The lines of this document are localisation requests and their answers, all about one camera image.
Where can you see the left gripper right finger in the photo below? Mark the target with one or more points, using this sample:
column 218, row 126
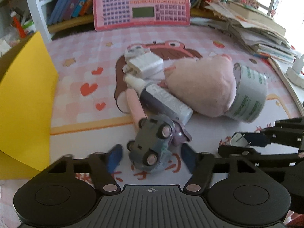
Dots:
column 200, row 166

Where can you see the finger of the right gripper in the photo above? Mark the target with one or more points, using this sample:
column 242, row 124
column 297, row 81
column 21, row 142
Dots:
column 249, row 139

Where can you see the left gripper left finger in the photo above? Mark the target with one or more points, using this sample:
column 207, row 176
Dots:
column 102, row 167

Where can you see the grey toy car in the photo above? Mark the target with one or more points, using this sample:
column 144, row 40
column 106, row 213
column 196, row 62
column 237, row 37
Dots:
column 151, row 147

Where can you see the grey tape roll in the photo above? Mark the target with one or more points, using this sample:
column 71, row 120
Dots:
column 250, row 96

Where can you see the pink pen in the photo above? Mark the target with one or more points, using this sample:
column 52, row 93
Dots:
column 135, row 107

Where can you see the pink plush toy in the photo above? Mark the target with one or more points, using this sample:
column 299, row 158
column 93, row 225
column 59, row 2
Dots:
column 206, row 85

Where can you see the white grey tube bottle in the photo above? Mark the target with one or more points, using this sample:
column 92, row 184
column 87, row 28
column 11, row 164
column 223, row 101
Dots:
column 158, row 100

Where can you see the white power adapter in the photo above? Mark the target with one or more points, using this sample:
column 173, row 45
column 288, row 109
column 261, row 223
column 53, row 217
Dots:
column 144, row 66

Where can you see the stack of papers and books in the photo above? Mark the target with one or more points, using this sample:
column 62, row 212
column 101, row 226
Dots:
column 255, row 36

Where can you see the yellow cardboard box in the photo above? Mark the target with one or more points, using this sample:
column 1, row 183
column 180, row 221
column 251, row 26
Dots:
column 28, row 84

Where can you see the small white plug adapter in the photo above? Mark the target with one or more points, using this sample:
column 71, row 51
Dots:
column 135, row 52

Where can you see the pink keyboard toy board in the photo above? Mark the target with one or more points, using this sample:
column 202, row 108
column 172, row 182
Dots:
column 116, row 14

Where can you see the row of blue books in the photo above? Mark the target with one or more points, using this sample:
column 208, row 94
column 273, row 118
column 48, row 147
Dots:
column 65, row 10

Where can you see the white bookshelf frame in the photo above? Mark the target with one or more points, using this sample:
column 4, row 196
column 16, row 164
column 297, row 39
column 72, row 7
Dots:
column 38, row 19

